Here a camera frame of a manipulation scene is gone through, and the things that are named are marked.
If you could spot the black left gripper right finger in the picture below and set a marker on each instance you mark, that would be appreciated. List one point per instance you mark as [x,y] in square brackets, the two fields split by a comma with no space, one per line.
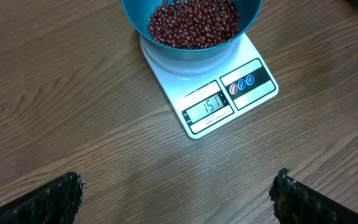
[296,203]

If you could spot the teal blue bowl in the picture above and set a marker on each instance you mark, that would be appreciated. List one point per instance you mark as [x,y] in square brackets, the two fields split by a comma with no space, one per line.
[139,11]

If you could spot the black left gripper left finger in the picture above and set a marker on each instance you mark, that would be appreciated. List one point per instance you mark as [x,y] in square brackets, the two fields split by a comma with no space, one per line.
[57,201]

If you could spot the white digital kitchen scale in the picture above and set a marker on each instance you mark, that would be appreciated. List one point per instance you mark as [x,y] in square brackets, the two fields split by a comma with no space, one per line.
[207,94]

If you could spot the red beans in bowl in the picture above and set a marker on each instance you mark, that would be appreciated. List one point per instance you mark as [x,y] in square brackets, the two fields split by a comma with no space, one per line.
[194,24]

